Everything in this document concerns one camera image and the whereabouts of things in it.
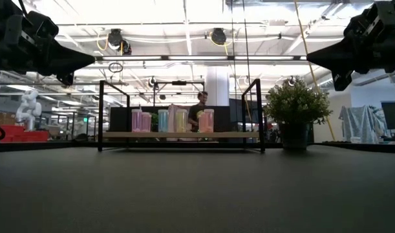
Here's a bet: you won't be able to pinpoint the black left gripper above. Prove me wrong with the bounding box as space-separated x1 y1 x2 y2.
0 11 96 85

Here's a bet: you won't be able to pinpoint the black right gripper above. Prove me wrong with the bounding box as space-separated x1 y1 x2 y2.
306 8 395 91

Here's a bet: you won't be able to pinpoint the teal pill bottle white cap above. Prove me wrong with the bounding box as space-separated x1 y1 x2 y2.
157 109 170 133

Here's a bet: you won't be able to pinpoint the yellow pill bottle white cap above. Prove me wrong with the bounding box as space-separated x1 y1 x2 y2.
175 108 189 133

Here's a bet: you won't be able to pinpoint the white humanoid robot figure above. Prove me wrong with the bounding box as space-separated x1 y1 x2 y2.
15 89 43 132

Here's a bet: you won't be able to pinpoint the potted green plant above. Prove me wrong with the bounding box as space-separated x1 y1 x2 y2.
263 76 333 151

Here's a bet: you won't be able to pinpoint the grey draped cloth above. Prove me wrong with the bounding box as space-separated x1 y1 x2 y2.
338 105 392 144

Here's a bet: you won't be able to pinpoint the black computer monitor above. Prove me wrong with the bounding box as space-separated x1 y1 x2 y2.
228 98 262 124
380 100 395 130

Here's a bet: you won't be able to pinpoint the black partition panel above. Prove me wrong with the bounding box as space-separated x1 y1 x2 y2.
213 105 230 133
109 105 133 133

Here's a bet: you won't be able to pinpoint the red storage crates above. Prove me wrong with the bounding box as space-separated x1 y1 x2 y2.
0 124 50 143

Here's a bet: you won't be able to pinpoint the long ceiling light bar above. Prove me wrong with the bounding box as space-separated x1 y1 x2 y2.
96 54 307 61

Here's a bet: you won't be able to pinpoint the person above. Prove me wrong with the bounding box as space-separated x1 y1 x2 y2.
187 91 211 133

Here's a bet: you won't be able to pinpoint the orange extension cord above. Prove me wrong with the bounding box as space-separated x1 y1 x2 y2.
293 0 336 142

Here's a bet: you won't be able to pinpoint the black hanging ring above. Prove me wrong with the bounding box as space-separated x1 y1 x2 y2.
108 61 124 74

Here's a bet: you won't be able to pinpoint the black ceiling cable reel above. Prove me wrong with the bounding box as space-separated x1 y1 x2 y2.
106 28 133 56
210 27 228 46

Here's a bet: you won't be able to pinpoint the black hanging cable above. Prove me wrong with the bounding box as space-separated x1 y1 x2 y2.
242 0 252 107
230 0 237 107

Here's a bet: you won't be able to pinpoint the black metal frame rig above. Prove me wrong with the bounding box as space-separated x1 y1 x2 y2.
153 80 206 107

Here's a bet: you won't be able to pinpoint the wooden shelf black metal frame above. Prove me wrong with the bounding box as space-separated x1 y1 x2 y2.
98 78 266 153

